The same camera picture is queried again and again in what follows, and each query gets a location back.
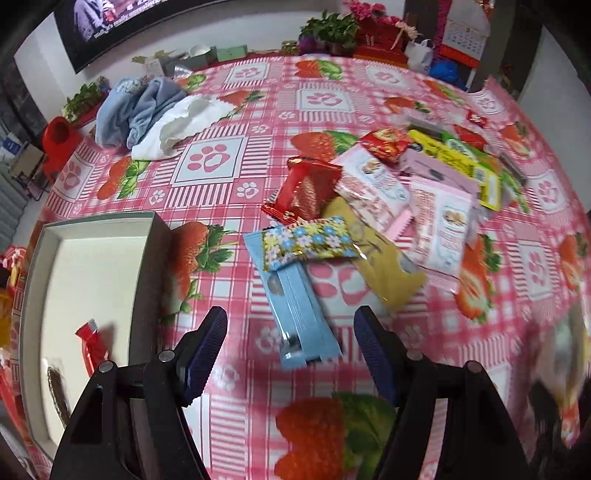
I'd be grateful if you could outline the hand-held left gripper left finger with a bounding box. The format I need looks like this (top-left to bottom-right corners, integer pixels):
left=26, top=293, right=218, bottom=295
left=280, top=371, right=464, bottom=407
left=48, top=306, right=229, bottom=480

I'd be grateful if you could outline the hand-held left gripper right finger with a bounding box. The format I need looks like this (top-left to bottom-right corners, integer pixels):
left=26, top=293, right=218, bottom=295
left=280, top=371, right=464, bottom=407
left=353, top=305, right=543, bottom=480

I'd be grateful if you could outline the light blue snack packet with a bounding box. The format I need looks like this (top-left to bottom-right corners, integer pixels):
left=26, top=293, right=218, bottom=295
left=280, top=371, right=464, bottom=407
left=242, top=226, right=343, bottom=372

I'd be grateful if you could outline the floral candy packet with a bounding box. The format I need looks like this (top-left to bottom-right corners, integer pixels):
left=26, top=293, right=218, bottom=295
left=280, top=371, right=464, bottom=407
left=261, top=217, right=361, bottom=273

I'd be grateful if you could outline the grey cardboard box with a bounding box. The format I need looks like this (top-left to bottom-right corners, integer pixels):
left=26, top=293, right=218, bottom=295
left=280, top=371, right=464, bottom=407
left=19, top=211, right=175, bottom=462

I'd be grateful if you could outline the pink white snack packet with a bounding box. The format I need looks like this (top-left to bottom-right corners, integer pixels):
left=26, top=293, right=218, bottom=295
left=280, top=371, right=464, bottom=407
left=409, top=175, right=478, bottom=296
left=332, top=145, right=413, bottom=241

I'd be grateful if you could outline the mustard yellow snack packet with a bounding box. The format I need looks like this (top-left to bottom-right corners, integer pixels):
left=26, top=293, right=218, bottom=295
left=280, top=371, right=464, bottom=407
left=321, top=196, right=428, bottom=312

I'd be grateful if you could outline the dark brown snack packet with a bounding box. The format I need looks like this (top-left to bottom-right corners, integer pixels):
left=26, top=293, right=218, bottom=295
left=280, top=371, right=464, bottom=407
left=46, top=367, right=72, bottom=425

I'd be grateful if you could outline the large red snack packet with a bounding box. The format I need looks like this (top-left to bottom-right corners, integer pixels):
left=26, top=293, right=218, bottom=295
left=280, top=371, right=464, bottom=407
left=262, top=156, right=343, bottom=221

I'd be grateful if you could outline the mauve snack packet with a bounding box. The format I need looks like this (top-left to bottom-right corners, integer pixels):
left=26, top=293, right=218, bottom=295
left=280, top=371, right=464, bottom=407
left=399, top=150, right=481, bottom=195

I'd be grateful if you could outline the bright yellow snack packet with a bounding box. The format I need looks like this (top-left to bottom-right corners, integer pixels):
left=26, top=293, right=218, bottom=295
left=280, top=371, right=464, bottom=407
left=406, top=129, right=504, bottom=210

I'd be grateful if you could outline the red gold snack packet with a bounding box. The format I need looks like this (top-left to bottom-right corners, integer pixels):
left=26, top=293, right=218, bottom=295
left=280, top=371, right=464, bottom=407
left=359, top=127, right=416, bottom=164

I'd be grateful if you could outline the green white snack packet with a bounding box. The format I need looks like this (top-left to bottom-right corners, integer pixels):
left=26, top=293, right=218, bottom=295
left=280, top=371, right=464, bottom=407
left=441, top=131, right=504, bottom=176

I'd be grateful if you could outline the dark grey snack packet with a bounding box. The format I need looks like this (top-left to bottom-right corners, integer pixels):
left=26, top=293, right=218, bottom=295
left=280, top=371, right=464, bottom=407
left=496, top=150, right=527, bottom=185

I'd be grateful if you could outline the strawberry print tablecloth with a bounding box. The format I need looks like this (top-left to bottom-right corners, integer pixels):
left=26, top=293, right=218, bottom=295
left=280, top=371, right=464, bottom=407
left=9, top=53, right=591, bottom=480

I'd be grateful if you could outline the light blue cloth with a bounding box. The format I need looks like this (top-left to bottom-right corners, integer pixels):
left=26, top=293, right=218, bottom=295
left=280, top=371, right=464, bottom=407
left=95, top=76, right=190, bottom=151

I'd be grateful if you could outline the red plastic stool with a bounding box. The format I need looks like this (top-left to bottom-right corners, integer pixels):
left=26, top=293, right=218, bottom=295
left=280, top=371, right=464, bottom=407
left=41, top=116, right=84, bottom=181

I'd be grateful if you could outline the leafy green plant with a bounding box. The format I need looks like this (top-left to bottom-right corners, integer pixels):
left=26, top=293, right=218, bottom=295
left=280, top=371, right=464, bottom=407
left=62, top=78, right=112, bottom=123

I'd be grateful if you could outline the white blue carton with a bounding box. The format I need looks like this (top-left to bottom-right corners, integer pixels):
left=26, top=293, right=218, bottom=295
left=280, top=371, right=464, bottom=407
left=0, top=131, right=21, bottom=160

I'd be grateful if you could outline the blue plastic bag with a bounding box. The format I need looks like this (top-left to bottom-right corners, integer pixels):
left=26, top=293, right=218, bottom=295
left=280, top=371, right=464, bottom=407
left=429, top=60, right=462, bottom=86

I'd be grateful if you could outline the open cardboard box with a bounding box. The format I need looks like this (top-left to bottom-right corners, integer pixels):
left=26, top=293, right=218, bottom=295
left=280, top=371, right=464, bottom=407
left=131, top=51, right=185, bottom=77

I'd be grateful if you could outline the pale green box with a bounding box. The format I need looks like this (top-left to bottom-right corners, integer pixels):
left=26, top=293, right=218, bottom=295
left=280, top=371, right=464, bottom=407
left=217, top=45, right=249, bottom=63

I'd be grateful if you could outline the white paper bag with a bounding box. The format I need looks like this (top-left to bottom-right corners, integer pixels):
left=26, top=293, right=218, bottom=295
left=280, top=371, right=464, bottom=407
left=406, top=39, right=437, bottom=75

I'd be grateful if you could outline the red flower basket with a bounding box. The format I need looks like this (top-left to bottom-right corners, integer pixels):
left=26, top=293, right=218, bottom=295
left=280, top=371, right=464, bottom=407
left=344, top=0, right=419, bottom=65

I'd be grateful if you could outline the green potted plant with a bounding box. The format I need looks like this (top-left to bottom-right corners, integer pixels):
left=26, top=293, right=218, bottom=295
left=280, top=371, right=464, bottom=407
left=299, top=11, right=360, bottom=56

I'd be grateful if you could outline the red wall calendar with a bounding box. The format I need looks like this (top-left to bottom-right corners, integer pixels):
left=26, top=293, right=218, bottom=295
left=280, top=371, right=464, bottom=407
left=438, top=0, right=492, bottom=61

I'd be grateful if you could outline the wall television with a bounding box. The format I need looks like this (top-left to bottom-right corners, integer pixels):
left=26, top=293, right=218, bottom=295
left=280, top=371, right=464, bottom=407
left=53, top=0, right=171, bottom=75

